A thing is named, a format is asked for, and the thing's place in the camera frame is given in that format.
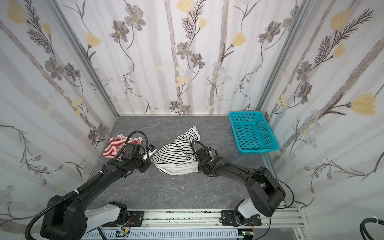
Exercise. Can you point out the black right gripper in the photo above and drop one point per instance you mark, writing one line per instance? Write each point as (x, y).
(199, 163)

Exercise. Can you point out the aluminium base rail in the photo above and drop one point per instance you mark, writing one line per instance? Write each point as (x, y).
(210, 219)

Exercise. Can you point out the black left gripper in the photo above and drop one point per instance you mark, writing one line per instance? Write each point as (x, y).
(145, 160)

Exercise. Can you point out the teal plastic basket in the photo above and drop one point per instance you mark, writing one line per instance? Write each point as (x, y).
(252, 133)

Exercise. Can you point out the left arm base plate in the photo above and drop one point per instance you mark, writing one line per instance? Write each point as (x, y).
(133, 219)

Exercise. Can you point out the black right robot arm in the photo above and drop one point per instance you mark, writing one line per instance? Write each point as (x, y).
(265, 191)

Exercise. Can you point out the black white striped tank top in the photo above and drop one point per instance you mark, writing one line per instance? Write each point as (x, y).
(177, 158)

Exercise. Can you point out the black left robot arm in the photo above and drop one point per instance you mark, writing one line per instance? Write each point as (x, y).
(69, 217)

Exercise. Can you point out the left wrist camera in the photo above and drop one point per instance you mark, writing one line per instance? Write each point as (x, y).
(149, 153)

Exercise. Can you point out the white perforated cable duct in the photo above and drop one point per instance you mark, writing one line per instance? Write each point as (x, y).
(177, 234)

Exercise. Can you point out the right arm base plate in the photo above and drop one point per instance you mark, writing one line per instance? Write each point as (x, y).
(231, 218)

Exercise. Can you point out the red white striped tank top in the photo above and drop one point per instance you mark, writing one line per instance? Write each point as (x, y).
(116, 144)

